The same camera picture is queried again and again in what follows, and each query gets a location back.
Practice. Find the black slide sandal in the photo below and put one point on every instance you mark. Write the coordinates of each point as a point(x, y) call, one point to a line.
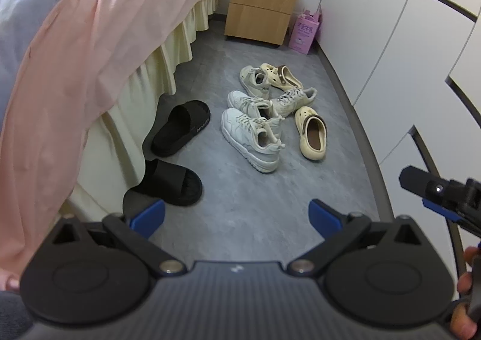
point(180, 129)
point(169, 182)

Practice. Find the person's dark trousers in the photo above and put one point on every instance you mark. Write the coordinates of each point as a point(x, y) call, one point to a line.
point(13, 317)

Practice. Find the wooden nightstand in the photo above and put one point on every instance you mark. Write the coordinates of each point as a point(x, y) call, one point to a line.
point(259, 5)

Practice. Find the white chunky sneaker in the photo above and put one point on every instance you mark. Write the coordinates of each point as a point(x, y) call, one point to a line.
point(244, 101)
point(248, 137)

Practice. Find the person's right hand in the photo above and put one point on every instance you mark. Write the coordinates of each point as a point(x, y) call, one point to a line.
point(466, 283)

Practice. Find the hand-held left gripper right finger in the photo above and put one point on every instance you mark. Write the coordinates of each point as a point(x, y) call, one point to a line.
point(325, 218)

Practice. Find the white wardrobe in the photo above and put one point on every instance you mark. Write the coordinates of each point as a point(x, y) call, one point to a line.
point(375, 24)

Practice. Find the pink bed with cream skirt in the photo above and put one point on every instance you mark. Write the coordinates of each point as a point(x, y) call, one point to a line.
point(75, 43)

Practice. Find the pink carton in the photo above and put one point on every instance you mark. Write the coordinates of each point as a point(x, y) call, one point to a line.
point(303, 33)

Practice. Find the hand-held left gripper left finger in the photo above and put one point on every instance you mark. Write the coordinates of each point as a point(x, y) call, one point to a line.
point(148, 218)

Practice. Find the white low lace-up sneaker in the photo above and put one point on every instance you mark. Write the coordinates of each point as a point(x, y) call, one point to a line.
point(291, 101)
point(251, 80)

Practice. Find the person's left hand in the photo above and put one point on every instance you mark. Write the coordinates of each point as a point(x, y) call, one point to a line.
point(8, 282)

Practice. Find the cream clog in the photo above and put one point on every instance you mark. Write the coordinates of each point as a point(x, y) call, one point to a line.
point(311, 133)
point(282, 77)

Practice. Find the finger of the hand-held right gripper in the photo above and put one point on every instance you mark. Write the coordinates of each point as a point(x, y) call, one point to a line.
point(432, 189)

